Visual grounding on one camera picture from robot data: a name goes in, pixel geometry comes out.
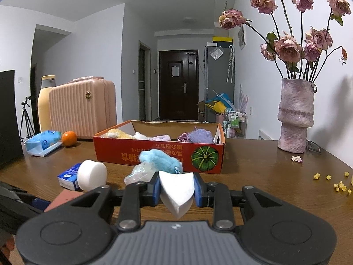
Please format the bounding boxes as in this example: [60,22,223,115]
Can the small blue tissue pack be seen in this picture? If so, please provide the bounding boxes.
[57,163,83,191]

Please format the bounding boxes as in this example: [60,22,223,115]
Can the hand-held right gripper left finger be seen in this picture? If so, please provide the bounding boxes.
[69,171,162,232]

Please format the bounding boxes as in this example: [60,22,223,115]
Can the scattered yellow popcorn pieces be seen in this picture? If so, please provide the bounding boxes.
[313,171,353,195]

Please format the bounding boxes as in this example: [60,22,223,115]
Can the black tripod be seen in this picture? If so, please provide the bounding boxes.
[19,96,36,143]

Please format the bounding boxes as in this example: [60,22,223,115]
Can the purple cloth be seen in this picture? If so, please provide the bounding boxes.
[188,127,216,144]

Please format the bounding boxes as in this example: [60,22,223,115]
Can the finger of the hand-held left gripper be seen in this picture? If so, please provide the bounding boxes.
[0,181,52,222]

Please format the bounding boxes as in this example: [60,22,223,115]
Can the white folded umbrella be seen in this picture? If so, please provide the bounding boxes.
[226,45,236,83]

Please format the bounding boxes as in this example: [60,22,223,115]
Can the white flat panel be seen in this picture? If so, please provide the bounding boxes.
[257,129,274,141]

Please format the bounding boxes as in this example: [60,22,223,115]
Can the large blue tissue pack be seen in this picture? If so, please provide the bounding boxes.
[24,130,64,158]

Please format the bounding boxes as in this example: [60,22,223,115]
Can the yellow thermos bottle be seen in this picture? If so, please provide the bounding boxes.
[37,75,57,133]

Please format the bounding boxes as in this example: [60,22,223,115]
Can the pink ribbed suitcase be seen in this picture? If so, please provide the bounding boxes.
[49,76,118,140]

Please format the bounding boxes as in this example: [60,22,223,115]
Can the red cardboard box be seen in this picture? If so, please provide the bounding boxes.
[92,120,227,174]

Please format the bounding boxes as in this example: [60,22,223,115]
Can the bunch of dried pink roses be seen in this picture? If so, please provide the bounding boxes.
[219,0,352,89]

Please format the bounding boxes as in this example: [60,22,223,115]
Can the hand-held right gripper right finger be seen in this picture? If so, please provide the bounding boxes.
[192,172,286,232]

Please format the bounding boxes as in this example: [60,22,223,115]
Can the grey refrigerator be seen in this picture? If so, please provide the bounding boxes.
[204,45,235,123]

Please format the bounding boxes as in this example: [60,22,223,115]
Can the white toilet paper roll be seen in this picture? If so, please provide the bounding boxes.
[77,160,108,193]

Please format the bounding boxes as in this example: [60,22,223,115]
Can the pink textured vase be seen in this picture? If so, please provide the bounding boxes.
[277,78,315,154]

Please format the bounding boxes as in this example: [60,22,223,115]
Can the white wedge sponge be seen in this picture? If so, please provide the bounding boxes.
[159,171,195,219]

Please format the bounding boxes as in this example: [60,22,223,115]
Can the blue and yellow bags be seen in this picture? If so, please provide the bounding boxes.
[205,89,235,115]

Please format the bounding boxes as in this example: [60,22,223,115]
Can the purple wall sticker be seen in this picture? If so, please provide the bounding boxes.
[238,84,249,111]

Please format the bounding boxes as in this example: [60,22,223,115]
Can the black eyeglasses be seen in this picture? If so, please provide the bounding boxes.
[304,140,322,153]

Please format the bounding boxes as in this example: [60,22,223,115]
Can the yellow plush toy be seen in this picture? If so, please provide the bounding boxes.
[104,128,150,140]

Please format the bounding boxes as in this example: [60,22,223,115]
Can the yellow box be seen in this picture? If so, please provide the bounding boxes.
[212,36,233,46]

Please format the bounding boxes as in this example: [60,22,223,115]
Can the blue plush toy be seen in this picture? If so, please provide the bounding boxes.
[138,149,184,175]

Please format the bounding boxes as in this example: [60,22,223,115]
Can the metal trolley cart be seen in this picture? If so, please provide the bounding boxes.
[223,110,248,140]

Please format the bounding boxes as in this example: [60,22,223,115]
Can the person's left hand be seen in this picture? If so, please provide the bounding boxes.
[0,238,15,259]

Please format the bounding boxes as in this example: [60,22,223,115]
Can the dark brown entrance door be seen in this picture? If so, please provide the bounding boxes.
[158,49,199,122]

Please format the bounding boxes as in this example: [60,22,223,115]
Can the clear plastic bag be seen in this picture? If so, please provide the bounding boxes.
[124,162,161,186]

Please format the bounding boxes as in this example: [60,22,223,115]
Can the orange fruit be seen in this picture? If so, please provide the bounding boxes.
[61,131,78,148]

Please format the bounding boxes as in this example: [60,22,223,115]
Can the lilac fluffy plush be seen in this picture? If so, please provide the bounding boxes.
[148,134,172,142]

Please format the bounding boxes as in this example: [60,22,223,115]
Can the clear plastic pouch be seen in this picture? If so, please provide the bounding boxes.
[209,47,225,60]

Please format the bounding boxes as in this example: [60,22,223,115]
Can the pink sponge block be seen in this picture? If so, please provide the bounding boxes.
[43,189,86,213]

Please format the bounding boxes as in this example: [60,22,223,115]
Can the brown cardboard box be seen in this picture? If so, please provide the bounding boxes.
[197,101,206,122]

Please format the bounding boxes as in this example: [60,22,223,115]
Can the grey interior door frame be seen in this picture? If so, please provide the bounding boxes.
[138,40,152,121]

